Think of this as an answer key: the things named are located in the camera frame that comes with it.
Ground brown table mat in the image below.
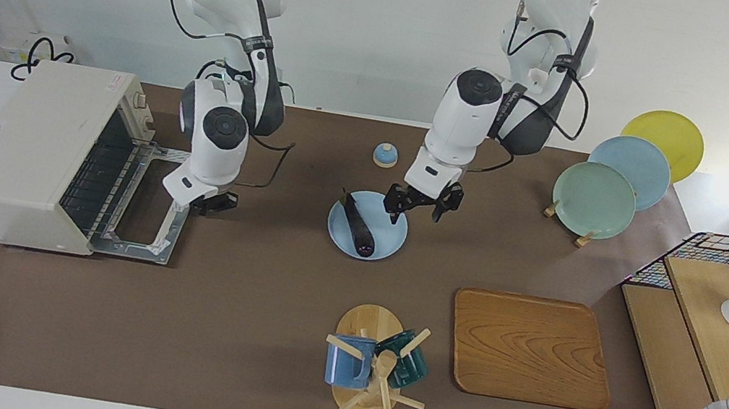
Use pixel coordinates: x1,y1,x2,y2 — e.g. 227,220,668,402
0,58,729,409

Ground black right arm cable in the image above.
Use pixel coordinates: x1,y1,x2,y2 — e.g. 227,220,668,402
130,0,319,194

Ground blue mug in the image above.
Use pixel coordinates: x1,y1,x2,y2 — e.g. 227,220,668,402
322,332,379,392

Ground wooden shelf with wire basket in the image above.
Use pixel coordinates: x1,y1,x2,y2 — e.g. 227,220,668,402
601,219,729,409

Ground large light blue plate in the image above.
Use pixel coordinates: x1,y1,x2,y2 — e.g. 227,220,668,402
582,129,676,216

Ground glass oven door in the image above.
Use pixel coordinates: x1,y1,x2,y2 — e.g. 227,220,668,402
87,136,201,269

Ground large yellow plate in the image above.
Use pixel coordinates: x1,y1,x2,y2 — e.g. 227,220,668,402
614,104,709,189

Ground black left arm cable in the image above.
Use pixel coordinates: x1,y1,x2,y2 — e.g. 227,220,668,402
486,22,602,189

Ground wooden plate rack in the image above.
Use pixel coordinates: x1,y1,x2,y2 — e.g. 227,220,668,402
540,198,600,250

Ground small blue bell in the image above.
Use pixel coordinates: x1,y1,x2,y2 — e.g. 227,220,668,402
371,141,401,169

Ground small light blue plate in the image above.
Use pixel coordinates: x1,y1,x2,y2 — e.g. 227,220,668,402
322,185,414,267

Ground large pale green plate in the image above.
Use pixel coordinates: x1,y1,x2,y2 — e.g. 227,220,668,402
547,156,643,245

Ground black looped power cable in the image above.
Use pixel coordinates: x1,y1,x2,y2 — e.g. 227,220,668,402
10,33,78,89

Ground dark green mug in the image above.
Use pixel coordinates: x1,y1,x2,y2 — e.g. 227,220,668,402
369,324,436,392

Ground dark purple eggplant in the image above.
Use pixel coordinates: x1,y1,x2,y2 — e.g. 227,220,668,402
332,188,384,259

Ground black arm base cable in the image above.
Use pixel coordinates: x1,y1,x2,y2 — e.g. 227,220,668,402
194,56,227,85

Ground wooden serving tray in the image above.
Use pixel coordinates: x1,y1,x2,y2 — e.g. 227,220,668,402
440,284,626,409

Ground beige toaster oven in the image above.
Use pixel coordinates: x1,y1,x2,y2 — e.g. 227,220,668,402
0,53,165,265

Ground wooden mug tree stand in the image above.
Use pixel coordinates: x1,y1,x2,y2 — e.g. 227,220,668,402
314,298,441,409

